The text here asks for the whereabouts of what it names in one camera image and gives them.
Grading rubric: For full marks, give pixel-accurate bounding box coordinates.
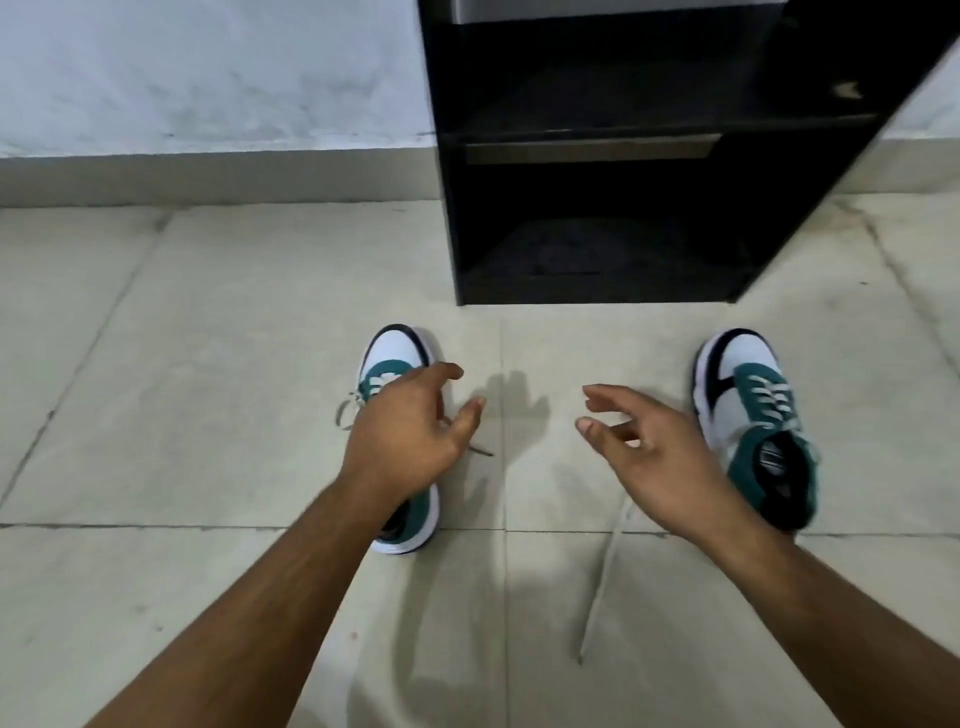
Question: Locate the person's left hand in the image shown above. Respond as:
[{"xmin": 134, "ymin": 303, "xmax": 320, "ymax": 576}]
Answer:
[{"xmin": 339, "ymin": 362, "xmax": 487, "ymax": 504}]

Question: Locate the person's right hand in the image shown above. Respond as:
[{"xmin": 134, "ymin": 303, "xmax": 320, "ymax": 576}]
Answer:
[{"xmin": 575, "ymin": 384, "xmax": 759, "ymax": 543}]

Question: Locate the person's left forearm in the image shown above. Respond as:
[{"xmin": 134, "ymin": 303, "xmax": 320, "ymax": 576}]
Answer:
[{"xmin": 84, "ymin": 480, "xmax": 406, "ymax": 728}]

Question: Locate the person's right forearm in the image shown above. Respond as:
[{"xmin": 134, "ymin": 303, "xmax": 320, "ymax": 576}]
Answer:
[{"xmin": 697, "ymin": 517, "xmax": 960, "ymax": 728}]

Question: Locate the white and green sneaker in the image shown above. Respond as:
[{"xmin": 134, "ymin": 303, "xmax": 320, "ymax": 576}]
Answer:
[
  {"xmin": 691, "ymin": 327, "xmax": 820, "ymax": 534},
  {"xmin": 335, "ymin": 324, "xmax": 495, "ymax": 555}
]

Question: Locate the loose white shoelace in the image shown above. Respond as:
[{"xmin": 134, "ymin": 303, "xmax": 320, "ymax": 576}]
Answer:
[{"xmin": 577, "ymin": 495, "xmax": 637, "ymax": 666}]

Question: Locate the black shoe rack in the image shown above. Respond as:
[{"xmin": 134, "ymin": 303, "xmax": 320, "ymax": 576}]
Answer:
[{"xmin": 417, "ymin": 0, "xmax": 960, "ymax": 306}]

